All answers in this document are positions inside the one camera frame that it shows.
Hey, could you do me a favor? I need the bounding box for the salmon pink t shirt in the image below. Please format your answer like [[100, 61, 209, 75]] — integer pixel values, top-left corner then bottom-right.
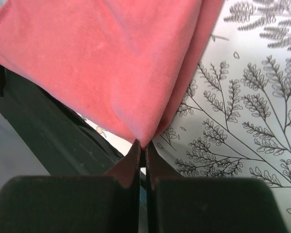
[[0, 0, 224, 146]]

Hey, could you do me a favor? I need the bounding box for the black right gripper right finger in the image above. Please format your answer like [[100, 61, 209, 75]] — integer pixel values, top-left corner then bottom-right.
[[145, 144, 288, 233]]

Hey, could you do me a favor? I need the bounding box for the floral patterned table cloth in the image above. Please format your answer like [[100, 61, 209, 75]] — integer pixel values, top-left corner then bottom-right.
[[155, 0, 291, 233]]

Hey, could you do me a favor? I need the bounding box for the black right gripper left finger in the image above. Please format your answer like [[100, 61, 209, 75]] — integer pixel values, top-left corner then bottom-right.
[[0, 141, 141, 233]]

